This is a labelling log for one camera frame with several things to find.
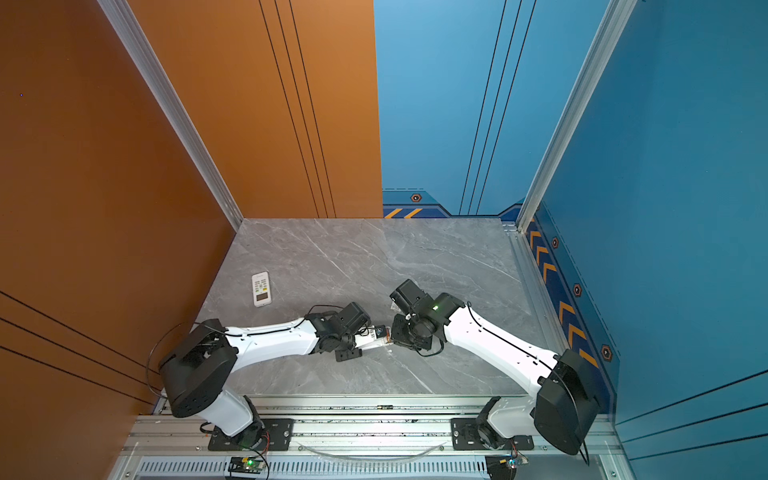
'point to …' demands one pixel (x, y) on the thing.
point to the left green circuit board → (245, 465)
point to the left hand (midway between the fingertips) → (356, 337)
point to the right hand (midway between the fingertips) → (391, 342)
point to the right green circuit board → (514, 461)
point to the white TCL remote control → (366, 338)
